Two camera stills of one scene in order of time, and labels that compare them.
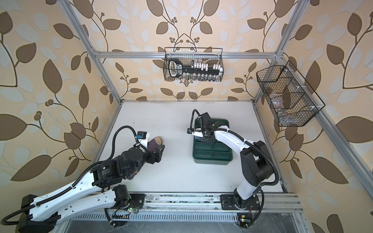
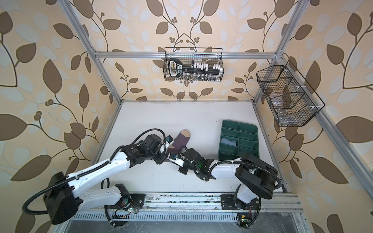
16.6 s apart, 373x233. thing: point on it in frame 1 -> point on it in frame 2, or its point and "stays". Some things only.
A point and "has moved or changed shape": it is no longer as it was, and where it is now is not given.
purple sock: x=152 y=145 has moved or changed shape
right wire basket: x=294 y=102 stays
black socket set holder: x=177 y=69 stays
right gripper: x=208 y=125 -> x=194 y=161
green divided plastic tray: x=208 y=150 has moved or changed shape
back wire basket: x=193 y=64 stays
